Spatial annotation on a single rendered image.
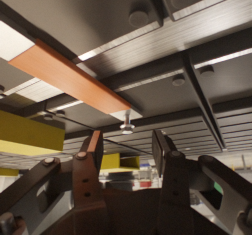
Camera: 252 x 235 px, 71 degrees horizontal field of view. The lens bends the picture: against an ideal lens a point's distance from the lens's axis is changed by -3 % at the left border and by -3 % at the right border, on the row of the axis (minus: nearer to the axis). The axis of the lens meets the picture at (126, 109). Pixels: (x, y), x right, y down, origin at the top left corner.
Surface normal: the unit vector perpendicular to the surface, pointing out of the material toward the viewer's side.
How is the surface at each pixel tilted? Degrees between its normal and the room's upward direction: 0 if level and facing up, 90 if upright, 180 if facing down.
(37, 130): 90
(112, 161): 90
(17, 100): 0
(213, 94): 0
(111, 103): 0
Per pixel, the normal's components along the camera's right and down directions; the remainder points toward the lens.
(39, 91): 0.01, 0.92
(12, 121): 0.86, -0.21
